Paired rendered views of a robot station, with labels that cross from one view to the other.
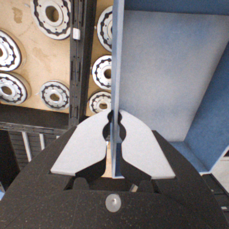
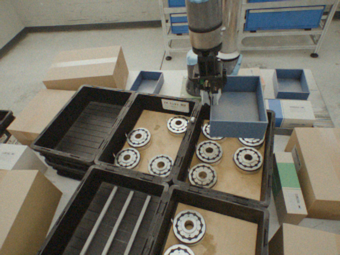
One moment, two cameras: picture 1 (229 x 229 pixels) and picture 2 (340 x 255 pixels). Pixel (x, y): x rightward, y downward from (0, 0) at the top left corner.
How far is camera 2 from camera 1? 0.70 m
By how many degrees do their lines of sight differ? 71
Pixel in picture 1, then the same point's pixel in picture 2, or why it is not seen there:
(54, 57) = (169, 145)
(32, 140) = (105, 223)
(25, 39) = (155, 136)
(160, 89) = (234, 110)
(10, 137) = (84, 215)
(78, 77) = (188, 139)
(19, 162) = not seen: outside the picture
